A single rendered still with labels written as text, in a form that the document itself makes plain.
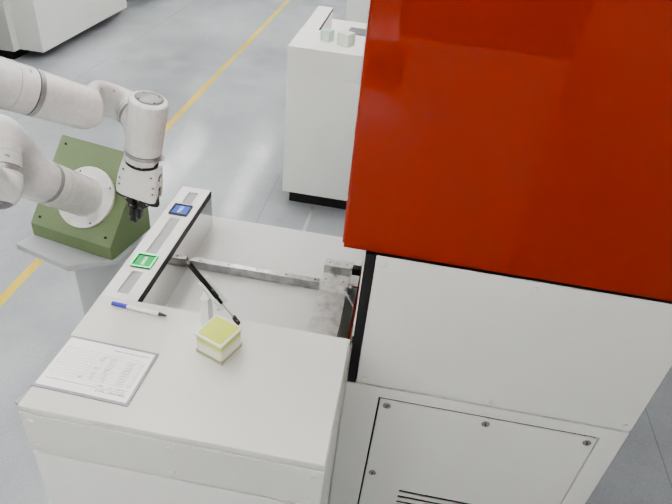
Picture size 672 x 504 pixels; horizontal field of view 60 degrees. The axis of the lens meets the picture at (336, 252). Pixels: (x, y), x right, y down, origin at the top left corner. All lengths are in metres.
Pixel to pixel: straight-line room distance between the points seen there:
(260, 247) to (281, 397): 0.74
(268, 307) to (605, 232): 0.91
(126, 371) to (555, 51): 1.03
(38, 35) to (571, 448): 5.29
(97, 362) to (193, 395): 0.23
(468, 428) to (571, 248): 0.59
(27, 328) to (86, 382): 1.65
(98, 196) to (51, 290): 1.33
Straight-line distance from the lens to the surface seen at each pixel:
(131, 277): 1.59
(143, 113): 1.35
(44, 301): 3.09
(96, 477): 1.45
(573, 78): 1.07
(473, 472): 1.75
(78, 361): 1.39
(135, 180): 1.46
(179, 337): 1.40
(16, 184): 1.60
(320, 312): 1.58
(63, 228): 1.96
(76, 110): 1.27
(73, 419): 1.30
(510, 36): 1.04
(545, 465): 1.72
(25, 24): 5.96
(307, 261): 1.84
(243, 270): 1.76
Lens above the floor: 1.95
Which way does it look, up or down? 36 degrees down
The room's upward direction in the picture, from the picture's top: 6 degrees clockwise
